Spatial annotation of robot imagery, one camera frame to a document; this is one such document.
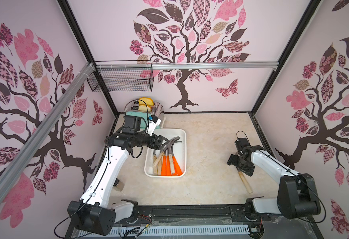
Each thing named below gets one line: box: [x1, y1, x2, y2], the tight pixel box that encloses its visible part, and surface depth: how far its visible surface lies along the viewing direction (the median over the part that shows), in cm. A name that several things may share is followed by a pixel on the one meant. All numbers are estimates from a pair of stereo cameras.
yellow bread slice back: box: [138, 97, 155, 107], surface depth 102 cm
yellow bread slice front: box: [138, 103, 153, 114], surface depth 100 cm
